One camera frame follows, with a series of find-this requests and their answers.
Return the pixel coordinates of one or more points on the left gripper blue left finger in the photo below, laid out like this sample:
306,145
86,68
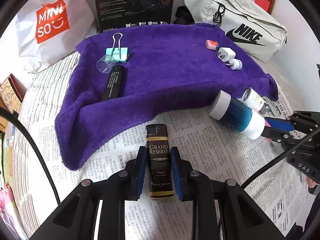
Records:
136,172

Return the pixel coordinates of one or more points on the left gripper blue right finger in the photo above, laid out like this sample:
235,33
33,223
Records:
184,184

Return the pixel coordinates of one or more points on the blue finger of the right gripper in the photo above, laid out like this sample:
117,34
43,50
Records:
274,134
281,124

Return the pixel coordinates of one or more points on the black gold Grand Reserve lighter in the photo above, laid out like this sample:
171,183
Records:
159,161

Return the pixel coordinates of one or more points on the pink tube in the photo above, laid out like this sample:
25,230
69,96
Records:
259,120

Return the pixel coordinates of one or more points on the small white labelled bottle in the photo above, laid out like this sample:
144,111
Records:
252,99

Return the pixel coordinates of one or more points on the blue white bottle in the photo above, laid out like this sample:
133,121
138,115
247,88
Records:
234,114

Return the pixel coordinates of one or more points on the black slim tube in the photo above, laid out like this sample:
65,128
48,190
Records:
114,84

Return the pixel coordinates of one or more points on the white square plug charger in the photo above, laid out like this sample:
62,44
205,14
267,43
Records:
225,54

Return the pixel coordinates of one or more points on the pink blue vaseline tin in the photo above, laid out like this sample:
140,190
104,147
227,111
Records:
212,45

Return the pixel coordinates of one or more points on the clear plastic cap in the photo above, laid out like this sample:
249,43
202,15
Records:
105,64

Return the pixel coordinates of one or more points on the teal binder clip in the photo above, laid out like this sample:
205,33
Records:
119,53

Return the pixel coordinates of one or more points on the small round white plug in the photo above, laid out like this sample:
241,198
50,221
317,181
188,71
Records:
235,64

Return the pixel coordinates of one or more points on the right hand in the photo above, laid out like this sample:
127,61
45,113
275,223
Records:
313,187

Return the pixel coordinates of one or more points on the white Nike waist bag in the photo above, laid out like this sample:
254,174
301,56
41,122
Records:
245,23

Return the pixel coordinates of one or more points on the purple towel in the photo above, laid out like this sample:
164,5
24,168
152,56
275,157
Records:
169,68

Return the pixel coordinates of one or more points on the wooden side table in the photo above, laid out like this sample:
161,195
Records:
3,121

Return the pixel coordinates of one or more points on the patterned notebook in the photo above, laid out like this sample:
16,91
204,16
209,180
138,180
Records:
12,93

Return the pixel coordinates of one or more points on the white Miniso plastic bag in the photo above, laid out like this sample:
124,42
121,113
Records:
49,30

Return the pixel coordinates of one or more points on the black headset box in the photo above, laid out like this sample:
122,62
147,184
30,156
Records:
115,14

